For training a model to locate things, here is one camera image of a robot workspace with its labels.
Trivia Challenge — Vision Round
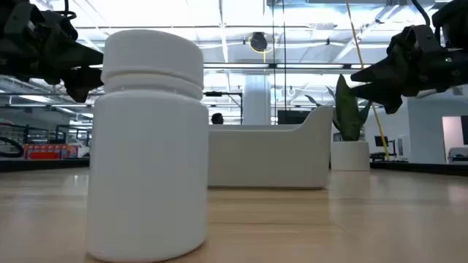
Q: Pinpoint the white building column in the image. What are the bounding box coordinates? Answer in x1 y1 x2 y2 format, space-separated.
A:
243 75 272 126

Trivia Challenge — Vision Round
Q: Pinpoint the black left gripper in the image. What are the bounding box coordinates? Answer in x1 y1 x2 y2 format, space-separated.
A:
0 3 105 104

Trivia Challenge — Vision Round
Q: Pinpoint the green snake plant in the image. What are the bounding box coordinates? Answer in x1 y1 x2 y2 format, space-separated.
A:
305 74 372 142

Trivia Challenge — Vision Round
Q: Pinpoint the light grey plastic basket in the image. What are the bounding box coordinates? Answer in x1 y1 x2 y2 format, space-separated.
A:
207 104 334 190

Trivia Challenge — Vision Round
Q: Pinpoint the white round plant pot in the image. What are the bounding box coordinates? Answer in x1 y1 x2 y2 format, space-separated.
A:
331 140 371 172

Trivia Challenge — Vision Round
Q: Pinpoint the red printed box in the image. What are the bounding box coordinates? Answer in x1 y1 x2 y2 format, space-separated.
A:
22 143 80 161

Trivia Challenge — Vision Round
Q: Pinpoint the black monitor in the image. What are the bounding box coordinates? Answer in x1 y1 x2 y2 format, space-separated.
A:
276 109 312 126

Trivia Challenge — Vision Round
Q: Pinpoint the black ceiling cable reel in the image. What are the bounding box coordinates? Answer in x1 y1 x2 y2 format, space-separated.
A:
248 31 270 53

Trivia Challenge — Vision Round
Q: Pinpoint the long yellow pole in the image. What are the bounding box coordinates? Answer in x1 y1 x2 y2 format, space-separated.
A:
345 0 391 161

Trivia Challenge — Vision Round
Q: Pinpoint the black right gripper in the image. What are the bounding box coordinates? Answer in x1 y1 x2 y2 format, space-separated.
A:
350 25 468 115

